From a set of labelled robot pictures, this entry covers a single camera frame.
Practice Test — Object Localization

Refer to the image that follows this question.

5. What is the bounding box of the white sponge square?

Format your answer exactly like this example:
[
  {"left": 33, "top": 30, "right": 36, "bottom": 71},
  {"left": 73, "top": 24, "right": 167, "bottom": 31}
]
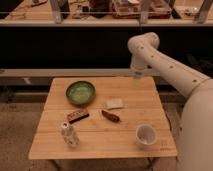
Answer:
[{"left": 106, "top": 98, "right": 123, "bottom": 110}]

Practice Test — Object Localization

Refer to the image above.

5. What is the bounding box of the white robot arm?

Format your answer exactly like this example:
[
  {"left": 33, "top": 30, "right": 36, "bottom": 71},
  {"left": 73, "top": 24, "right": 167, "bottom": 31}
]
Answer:
[{"left": 127, "top": 32, "right": 213, "bottom": 171}]

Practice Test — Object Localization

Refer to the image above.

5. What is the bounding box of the wooden folding table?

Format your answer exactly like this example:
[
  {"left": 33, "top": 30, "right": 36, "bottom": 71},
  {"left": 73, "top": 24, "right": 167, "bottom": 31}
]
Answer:
[{"left": 28, "top": 76, "right": 179, "bottom": 171}]

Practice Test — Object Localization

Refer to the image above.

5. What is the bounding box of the brown sausage piece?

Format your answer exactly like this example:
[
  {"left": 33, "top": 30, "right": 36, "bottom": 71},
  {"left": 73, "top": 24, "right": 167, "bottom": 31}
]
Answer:
[{"left": 101, "top": 110, "right": 120, "bottom": 123}]

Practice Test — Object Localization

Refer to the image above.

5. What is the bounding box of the green ceramic bowl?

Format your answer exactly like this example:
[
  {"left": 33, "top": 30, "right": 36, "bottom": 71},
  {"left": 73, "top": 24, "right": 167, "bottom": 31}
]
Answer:
[{"left": 66, "top": 81, "right": 96, "bottom": 105}]

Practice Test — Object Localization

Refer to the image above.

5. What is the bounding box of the white paper cup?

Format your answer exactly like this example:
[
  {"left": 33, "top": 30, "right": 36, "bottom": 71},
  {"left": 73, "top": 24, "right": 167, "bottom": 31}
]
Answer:
[{"left": 136, "top": 124, "right": 157, "bottom": 149}]

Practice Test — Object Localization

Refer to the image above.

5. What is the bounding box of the brown chocolate bar box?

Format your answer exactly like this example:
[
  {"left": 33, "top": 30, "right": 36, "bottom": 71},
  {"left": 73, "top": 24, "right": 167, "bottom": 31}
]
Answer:
[{"left": 67, "top": 109, "right": 90, "bottom": 124}]

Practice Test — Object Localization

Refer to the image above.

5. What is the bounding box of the wooden shelf rack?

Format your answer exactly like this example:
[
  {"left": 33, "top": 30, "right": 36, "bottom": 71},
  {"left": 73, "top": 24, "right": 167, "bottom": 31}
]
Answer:
[{"left": 0, "top": 0, "right": 213, "bottom": 27}]

